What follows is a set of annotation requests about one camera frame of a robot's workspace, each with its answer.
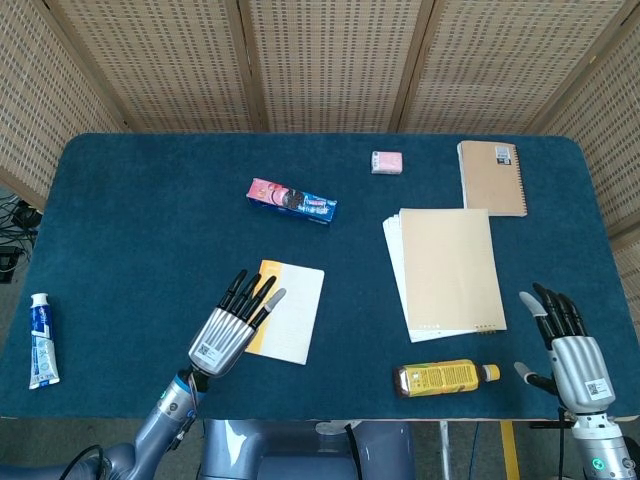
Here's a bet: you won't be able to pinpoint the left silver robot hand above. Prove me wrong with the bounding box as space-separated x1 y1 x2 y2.
187 269 288 377

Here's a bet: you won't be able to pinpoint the black floor cables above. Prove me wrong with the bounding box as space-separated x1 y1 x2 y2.
0 192 44 284

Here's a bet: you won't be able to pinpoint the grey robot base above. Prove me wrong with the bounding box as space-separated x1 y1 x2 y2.
197 419 417 480

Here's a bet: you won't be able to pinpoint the woven bamboo folding screen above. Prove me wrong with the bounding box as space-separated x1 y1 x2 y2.
0 0 640 331

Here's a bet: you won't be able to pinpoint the blue pink cookie box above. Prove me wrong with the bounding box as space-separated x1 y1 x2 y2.
246 177 339 226

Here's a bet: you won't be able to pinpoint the small brown spiral notebook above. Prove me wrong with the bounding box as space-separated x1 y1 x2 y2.
456 140 529 219

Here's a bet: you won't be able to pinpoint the yellow label drink bottle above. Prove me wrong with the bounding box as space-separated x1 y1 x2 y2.
393 358 502 399

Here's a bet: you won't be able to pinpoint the large tan notepad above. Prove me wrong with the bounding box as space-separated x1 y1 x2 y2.
382 207 508 344

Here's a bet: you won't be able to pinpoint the white lined notebook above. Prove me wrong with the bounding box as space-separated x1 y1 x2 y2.
244 259 326 366

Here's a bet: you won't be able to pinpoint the blue white toothpaste tube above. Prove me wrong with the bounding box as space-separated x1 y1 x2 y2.
28 292 61 391

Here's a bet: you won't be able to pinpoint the pink tissue pack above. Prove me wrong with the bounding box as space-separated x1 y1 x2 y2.
370 150 404 176

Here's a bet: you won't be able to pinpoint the blue table cloth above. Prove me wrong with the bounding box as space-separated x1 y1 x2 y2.
0 132 640 422

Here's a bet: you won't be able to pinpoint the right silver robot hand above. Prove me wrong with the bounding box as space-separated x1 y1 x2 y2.
513 282 617 415

